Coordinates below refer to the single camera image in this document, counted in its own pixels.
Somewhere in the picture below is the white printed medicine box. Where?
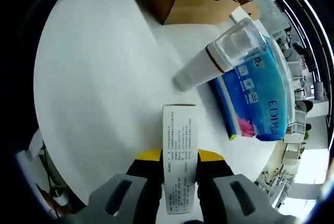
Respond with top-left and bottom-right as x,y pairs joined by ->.
162,104 -> 199,214

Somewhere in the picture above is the blue soft wet wipes pack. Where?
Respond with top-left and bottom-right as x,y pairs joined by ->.
208,34 -> 297,141

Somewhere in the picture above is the white spray bottle clear cap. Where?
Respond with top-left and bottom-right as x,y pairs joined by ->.
173,17 -> 264,90

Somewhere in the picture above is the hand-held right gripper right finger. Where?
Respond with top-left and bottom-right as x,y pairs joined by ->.
197,149 -> 295,224

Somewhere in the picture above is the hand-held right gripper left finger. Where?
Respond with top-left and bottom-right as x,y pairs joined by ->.
64,148 -> 164,224

